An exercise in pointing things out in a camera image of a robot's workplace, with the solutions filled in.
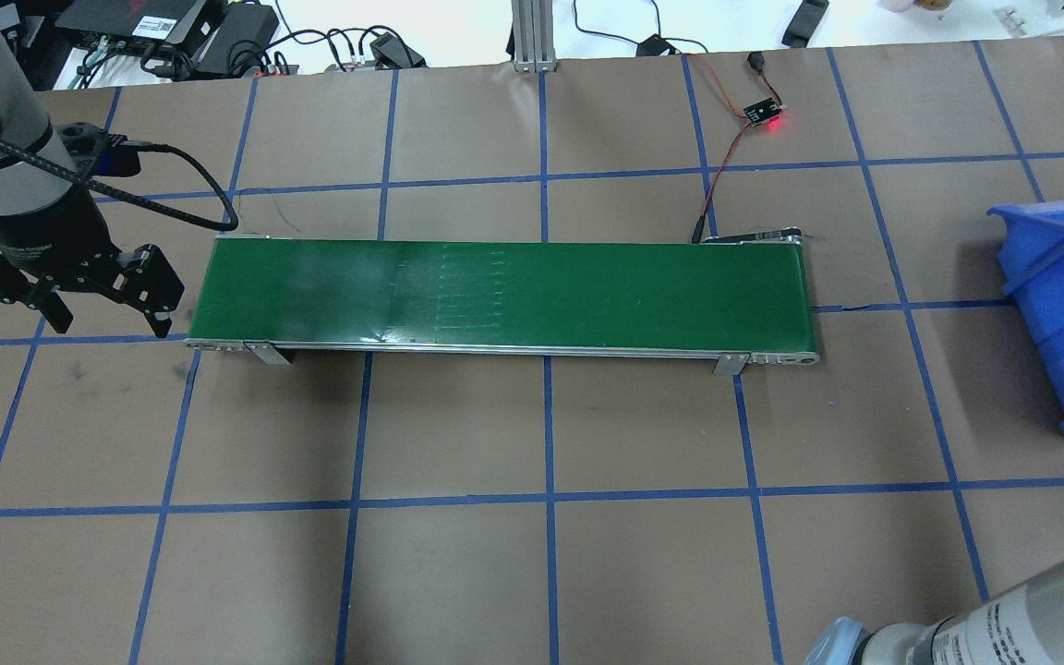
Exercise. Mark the black power adapter brick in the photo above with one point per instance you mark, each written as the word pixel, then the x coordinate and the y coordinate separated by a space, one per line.
pixel 246 29

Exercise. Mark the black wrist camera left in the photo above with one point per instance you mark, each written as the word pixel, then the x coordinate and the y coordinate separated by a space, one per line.
pixel 96 152

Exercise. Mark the small sensor circuit board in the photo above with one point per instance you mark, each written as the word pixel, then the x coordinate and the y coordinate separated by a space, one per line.
pixel 763 113

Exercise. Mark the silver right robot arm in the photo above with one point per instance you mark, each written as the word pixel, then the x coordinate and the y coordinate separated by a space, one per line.
pixel 1022 626

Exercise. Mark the green conveyor belt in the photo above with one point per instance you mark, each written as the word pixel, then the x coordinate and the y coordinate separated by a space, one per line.
pixel 735 304

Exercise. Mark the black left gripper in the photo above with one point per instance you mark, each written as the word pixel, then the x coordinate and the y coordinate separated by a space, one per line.
pixel 54 235

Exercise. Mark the aluminium frame post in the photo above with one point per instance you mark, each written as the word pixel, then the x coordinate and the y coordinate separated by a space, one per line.
pixel 532 42

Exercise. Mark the black laptop with red logo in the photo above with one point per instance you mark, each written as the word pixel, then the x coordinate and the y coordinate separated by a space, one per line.
pixel 182 26

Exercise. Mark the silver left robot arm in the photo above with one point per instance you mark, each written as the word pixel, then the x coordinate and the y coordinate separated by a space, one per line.
pixel 35 169

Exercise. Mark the small black power adapter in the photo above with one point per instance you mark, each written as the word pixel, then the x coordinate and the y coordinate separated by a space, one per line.
pixel 655 45

